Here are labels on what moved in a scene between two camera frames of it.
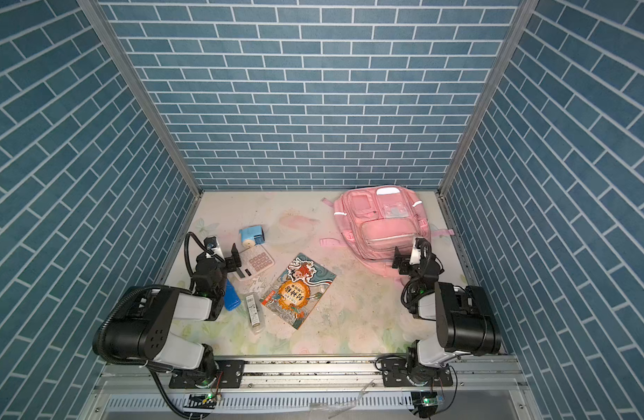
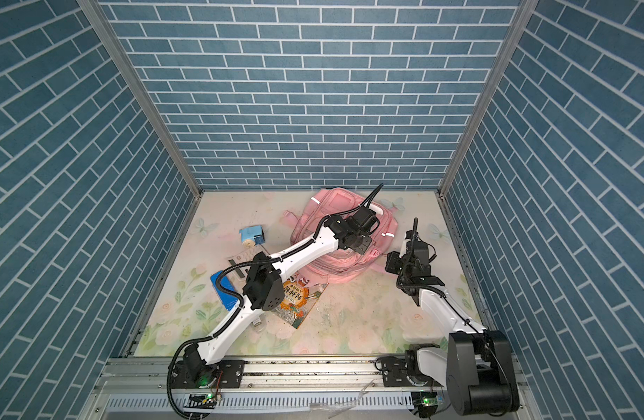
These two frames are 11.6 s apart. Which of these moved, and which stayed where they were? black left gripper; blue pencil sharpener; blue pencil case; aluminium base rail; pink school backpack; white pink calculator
Moved: black left gripper; pink school backpack
Stayed: aluminium base rail; blue pencil sharpener; blue pencil case; white pink calculator
